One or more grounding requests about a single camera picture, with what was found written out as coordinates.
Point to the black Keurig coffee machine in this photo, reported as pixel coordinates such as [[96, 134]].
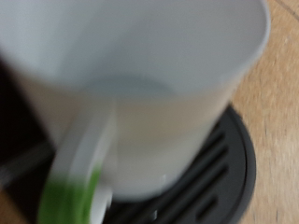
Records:
[[218, 174]]

